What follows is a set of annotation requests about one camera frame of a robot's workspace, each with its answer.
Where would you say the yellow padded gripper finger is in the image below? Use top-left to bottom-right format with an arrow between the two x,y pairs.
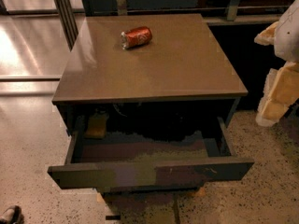
256,62 -> 299,127
254,21 -> 278,46

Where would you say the brown drawer cabinet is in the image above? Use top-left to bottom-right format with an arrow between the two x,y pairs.
53,14 -> 247,224

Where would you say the dark open top drawer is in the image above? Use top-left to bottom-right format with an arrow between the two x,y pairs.
48,117 -> 254,193

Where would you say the yellow object inside drawer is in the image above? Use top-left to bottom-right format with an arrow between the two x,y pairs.
84,113 -> 108,139

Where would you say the dark background shelf unit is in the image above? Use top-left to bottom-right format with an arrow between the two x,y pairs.
82,0 -> 294,25

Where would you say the red soda can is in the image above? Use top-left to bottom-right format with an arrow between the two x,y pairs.
121,26 -> 152,49

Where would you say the black shoe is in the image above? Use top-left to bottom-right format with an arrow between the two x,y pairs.
0,205 -> 23,224

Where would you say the metal window frame post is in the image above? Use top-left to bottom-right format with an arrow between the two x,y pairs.
53,0 -> 78,49

